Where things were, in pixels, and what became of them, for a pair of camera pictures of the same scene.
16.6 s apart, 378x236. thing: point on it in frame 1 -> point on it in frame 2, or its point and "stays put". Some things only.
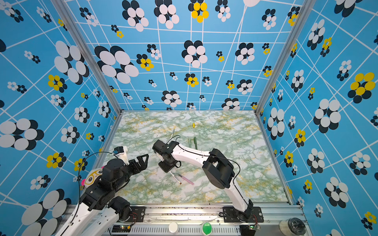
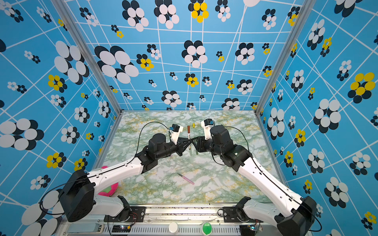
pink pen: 186,179 stays put
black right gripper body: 165,165 -> 204,145
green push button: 206,228 stays put
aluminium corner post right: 301,24 stays put
